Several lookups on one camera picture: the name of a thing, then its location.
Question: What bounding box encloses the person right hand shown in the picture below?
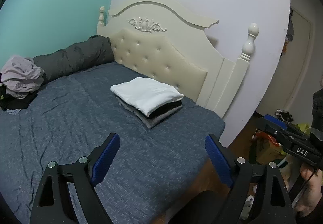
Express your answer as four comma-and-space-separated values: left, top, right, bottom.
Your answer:
281, 155, 322, 217

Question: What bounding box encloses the white long sleeve shirt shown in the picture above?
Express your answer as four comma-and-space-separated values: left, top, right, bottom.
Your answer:
111, 77, 184, 116

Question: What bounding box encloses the grey lilac garment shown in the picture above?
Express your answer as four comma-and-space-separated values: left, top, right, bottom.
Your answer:
1, 55, 44, 99

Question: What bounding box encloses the blue bed sheet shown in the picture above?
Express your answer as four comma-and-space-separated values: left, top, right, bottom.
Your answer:
1, 62, 225, 223

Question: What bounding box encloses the cream closet door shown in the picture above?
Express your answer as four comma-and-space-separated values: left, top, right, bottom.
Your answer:
256, 10, 312, 115

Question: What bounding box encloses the dark grey rolled duvet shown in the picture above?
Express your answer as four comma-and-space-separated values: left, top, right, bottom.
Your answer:
33, 35, 114, 83

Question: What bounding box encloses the cream tufted headboard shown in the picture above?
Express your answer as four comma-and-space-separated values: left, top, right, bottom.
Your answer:
97, 0, 259, 117

